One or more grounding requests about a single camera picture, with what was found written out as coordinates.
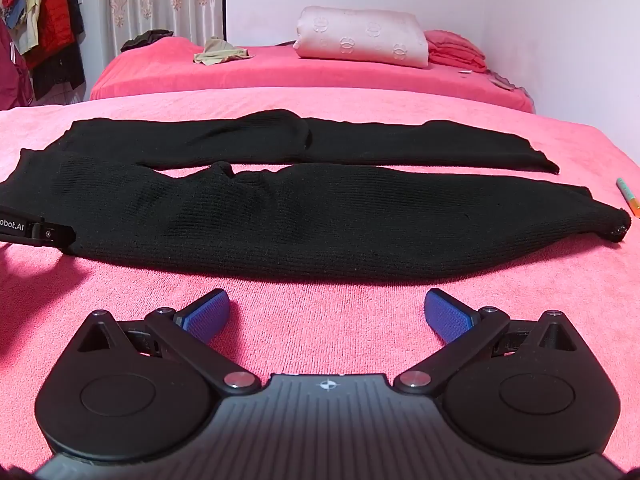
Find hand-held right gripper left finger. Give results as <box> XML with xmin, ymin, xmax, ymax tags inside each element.
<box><xmin>69</xmin><ymin>288</ymin><xmax>262</xmax><ymax>396</ymax></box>

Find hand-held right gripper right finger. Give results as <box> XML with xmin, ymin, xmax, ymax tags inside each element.
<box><xmin>394</xmin><ymin>288</ymin><xmax>582</xmax><ymax>395</ymax></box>

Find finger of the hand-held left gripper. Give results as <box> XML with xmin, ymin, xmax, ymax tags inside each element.
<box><xmin>27</xmin><ymin>217</ymin><xmax>77</xmax><ymax>257</ymax></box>

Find black knit pants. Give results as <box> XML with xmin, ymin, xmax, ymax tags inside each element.
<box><xmin>0</xmin><ymin>108</ymin><xmax>632</xmax><ymax>284</ymax></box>

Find pink bed blanket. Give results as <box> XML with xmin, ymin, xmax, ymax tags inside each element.
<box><xmin>0</xmin><ymin>85</ymin><xmax>640</xmax><ymax>476</ymax></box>
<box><xmin>89</xmin><ymin>36</ymin><xmax>536</xmax><ymax>114</ymax></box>

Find beige hanging garment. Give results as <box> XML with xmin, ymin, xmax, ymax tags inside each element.
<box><xmin>12</xmin><ymin>0</ymin><xmax>46</xmax><ymax>55</ymax></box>

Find red puffer jacket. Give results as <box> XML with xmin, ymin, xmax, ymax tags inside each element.
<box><xmin>24</xmin><ymin>0</ymin><xmax>77</xmax><ymax>71</ymax></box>

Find blue hanging garment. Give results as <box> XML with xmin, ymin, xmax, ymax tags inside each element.
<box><xmin>4</xmin><ymin>0</ymin><xmax>28</xmax><ymax>30</ymax></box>

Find dark crumpled cloth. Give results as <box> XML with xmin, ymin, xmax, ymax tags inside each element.
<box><xmin>120</xmin><ymin>30</ymin><xmax>175</xmax><ymax>53</ymax></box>

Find green and orange pen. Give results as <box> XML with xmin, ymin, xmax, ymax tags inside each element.
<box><xmin>615</xmin><ymin>177</ymin><xmax>640</xmax><ymax>219</ymax></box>

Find grey patterned cloth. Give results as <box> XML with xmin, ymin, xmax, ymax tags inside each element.
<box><xmin>487</xmin><ymin>71</ymin><xmax>532</xmax><ymax>95</ymax></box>

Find beige crumpled cloth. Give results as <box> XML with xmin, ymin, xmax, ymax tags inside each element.
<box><xmin>193</xmin><ymin>36</ymin><xmax>251</xmax><ymax>67</ymax></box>

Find patterned white curtain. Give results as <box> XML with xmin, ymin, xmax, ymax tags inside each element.
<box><xmin>107</xmin><ymin>0</ymin><xmax>227</xmax><ymax>55</ymax></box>

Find folded pink blanket stack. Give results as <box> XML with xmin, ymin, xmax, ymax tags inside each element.
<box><xmin>423</xmin><ymin>29</ymin><xmax>489</xmax><ymax>73</ymax></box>

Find pale pink embossed pillow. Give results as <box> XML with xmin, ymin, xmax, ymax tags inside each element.
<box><xmin>292</xmin><ymin>5</ymin><xmax>431</xmax><ymax>69</ymax></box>

